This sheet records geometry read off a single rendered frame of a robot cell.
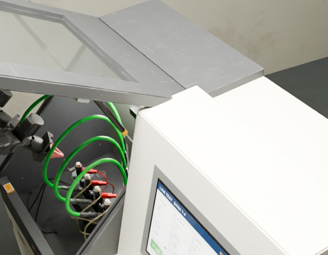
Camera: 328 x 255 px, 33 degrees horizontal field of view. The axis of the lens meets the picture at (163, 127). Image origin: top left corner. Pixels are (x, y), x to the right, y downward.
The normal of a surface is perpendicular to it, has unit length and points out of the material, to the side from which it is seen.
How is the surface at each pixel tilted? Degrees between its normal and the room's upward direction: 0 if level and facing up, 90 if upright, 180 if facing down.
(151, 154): 76
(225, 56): 0
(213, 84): 0
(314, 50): 90
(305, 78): 0
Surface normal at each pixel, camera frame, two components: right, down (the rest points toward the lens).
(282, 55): 0.39, 0.56
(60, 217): -0.06, -0.78
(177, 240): -0.83, 0.18
